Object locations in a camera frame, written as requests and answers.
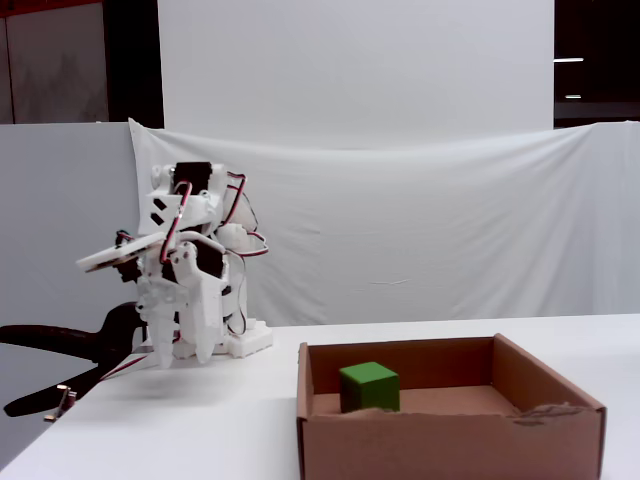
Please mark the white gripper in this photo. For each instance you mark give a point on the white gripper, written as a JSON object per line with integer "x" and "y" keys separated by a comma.
{"x": 196, "y": 305}

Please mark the green wooden cube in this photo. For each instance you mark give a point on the green wooden cube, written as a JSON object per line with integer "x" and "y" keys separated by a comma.
{"x": 375, "y": 390}

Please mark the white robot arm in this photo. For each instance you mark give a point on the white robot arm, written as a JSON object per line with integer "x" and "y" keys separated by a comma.
{"x": 195, "y": 210}

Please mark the brown cardboard box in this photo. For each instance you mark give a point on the brown cardboard box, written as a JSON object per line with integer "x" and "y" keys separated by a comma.
{"x": 440, "y": 445}

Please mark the black spring clamp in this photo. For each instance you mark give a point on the black spring clamp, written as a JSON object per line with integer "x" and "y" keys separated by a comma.
{"x": 55, "y": 334}

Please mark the metal clamp screw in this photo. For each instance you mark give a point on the metal clamp screw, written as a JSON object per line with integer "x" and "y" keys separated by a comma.
{"x": 62, "y": 400}

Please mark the grey partition panel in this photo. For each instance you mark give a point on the grey partition panel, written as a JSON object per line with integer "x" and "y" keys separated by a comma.
{"x": 45, "y": 200}

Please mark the white draped cloth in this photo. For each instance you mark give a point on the white draped cloth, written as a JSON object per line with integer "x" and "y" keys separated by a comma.
{"x": 425, "y": 225}

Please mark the brown door panel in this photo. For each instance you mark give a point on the brown door panel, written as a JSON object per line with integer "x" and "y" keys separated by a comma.
{"x": 55, "y": 65}

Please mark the white backdrop board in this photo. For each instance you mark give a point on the white backdrop board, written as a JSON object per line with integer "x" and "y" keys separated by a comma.
{"x": 350, "y": 60}

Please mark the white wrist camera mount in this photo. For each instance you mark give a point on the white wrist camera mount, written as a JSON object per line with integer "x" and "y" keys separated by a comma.
{"x": 115, "y": 257}

